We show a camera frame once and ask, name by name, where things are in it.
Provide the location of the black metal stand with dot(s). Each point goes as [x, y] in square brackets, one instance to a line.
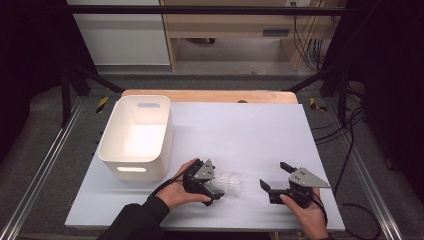
[66, 96]
[341, 96]

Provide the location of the person's left hand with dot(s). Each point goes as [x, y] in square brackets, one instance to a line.
[176, 195]

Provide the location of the light wooden desk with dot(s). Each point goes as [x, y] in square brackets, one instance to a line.
[226, 26]

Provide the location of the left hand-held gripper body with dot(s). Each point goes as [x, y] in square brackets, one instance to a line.
[191, 180]

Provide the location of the black horizontal frame bar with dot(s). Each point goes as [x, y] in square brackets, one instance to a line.
[200, 10]

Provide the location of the aluminium floor rail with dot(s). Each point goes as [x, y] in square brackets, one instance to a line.
[366, 173]
[40, 166]

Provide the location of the dark curtain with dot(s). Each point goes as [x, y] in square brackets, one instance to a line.
[30, 50]
[393, 66]

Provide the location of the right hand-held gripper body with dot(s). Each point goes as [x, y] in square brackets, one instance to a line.
[301, 188]

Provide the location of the white plastic storage bin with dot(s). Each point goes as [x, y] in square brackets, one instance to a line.
[140, 133]

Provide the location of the white table cover sheet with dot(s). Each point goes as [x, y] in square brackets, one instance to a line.
[233, 133]

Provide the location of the person's right hand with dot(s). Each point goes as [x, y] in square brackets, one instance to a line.
[311, 220]

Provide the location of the yellow black tape marker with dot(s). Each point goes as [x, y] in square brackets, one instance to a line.
[102, 104]
[313, 104]

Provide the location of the white cabinet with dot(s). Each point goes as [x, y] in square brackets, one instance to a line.
[123, 40]

